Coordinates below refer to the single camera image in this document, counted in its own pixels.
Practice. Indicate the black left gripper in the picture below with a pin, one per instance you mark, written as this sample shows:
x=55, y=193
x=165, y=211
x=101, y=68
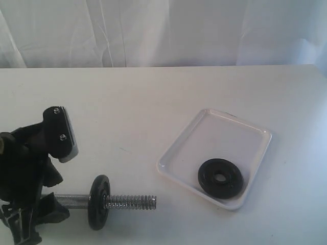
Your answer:
x=25, y=169

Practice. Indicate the silver threaded dumbbell bar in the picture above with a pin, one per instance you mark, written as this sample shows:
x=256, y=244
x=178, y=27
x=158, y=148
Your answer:
x=119, y=202

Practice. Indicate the white backdrop curtain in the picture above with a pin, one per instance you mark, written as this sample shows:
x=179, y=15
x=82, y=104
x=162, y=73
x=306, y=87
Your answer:
x=162, y=33

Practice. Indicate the white rectangular plastic tray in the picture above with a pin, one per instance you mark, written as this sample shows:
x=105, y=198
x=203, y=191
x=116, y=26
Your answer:
x=215, y=135

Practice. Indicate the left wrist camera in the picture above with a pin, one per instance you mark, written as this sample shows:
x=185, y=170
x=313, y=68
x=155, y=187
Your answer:
x=58, y=134

